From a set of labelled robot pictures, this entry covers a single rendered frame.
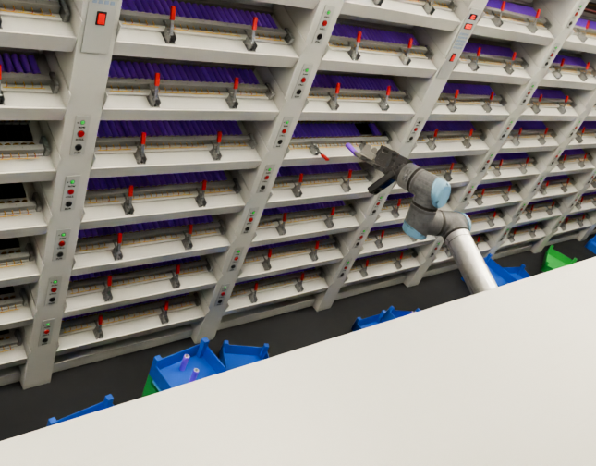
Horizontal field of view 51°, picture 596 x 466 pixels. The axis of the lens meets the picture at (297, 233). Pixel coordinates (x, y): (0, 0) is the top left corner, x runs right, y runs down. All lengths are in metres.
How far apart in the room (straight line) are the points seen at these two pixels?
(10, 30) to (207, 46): 0.52
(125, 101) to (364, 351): 1.54
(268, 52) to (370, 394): 1.69
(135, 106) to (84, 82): 0.17
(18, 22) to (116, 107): 0.33
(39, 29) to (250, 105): 0.70
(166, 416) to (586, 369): 0.25
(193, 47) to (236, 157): 0.47
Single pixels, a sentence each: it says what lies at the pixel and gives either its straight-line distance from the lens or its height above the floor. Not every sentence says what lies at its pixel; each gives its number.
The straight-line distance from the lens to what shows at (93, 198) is 2.01.
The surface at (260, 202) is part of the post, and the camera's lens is 2.28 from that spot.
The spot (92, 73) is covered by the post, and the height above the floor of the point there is 1.22.
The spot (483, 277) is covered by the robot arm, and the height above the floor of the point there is 0.96.
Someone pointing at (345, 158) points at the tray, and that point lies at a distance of 2.43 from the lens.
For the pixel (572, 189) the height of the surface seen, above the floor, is 0.56.
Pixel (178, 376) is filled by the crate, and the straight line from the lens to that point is 2.03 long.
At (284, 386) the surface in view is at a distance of 0.28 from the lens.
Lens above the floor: 1.92
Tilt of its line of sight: 32 degrees down
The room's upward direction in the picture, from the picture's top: 23 degrees clockwise
